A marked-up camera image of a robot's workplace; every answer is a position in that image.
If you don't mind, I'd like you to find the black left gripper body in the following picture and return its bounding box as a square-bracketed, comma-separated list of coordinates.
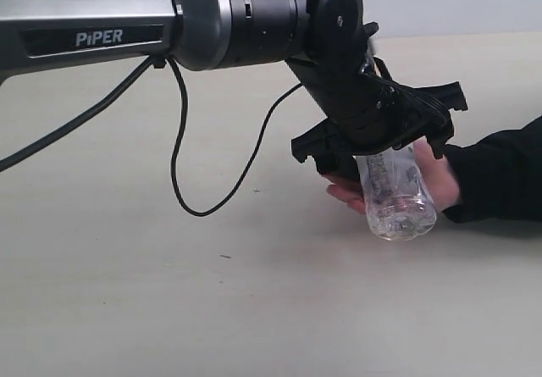
[287, 59, 468, 163]

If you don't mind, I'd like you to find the clear bottle white barcode label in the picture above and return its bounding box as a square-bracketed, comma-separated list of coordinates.
[355, 144, 437, 241]

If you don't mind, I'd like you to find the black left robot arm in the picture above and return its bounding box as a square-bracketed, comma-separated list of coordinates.
[1, 0, 467, 177]

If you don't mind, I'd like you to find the bare open human hand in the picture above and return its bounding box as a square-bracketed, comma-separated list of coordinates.
[324, 139, 462, 215]

